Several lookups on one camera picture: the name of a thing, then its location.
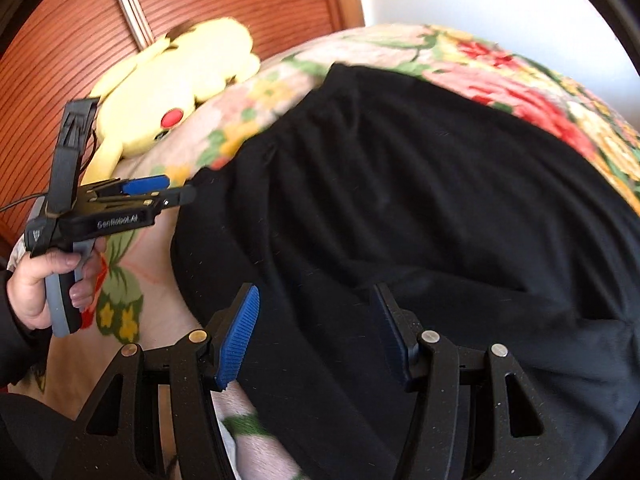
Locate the wooden headboard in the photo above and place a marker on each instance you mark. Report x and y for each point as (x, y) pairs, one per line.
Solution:
(65, 35)

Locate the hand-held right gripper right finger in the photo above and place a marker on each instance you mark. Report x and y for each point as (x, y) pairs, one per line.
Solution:
(390, 330)

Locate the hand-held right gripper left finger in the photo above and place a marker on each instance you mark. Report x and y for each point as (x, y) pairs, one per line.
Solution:
(240, 340)

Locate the person's left hand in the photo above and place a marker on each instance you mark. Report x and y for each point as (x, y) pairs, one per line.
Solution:
(30, 290)

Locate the floral blanket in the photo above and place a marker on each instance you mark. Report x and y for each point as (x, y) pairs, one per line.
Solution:
(500, 80)

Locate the black pants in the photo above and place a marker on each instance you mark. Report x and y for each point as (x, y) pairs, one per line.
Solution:
(400, 185)

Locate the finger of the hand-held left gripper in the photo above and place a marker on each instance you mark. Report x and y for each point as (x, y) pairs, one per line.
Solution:
(175, 197)
(145, 185)

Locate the yellow plush toy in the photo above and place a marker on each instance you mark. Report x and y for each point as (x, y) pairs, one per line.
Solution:
(150, 90)

